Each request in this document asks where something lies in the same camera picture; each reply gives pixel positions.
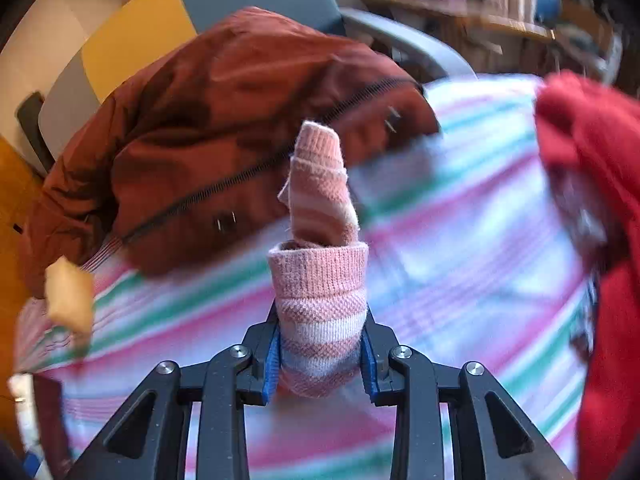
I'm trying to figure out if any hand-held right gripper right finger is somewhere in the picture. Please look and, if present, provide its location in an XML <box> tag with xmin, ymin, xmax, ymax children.
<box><xmin>361</xmin><ymin>310</ymin><xmax>576</xmax><ymax>480</ymax></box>

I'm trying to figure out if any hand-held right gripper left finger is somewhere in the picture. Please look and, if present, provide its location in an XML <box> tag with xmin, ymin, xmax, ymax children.
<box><xmin>67</xmin><ymin>322</ymin><xmax>281</xmax><ymax>480</ymax></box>

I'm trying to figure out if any pink striped sock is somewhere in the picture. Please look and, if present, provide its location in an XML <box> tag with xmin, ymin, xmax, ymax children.
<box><xmin>266</xmin><ymin>121</ymin><xmax>370</xmax><ymax>398</ymax></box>

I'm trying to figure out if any dark red jacket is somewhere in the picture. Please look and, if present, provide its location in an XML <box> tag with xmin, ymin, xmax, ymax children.
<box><xmin>22</xmin><ymin>7</ymin><xmax>441</xmax><ymax>296</ymax></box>

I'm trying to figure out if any orange wooden wardrobe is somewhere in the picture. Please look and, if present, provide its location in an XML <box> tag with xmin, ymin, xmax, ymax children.
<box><xmin>0</xmin><ymin>135</ymin><xmax>46</xmax><ymax>411</ymax></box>

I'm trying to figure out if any red cloth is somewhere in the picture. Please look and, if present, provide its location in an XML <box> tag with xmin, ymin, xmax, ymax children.
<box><xmin>534</xmin><ymin>71</ymin><xmax>640</xmax><ymax>480</ymax></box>

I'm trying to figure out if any grey yellow blue chair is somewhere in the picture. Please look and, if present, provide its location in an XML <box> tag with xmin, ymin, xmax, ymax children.
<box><xmin>37</xmin><ymin>0</ymin><xmax>478</xmax><ymax>176</ymax></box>

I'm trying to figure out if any wooden side desk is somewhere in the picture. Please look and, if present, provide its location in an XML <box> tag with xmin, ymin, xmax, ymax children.
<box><xmin>360</xmin><ymin>0</ymin><xmax>621</xmax><ymax>86</ymax></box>

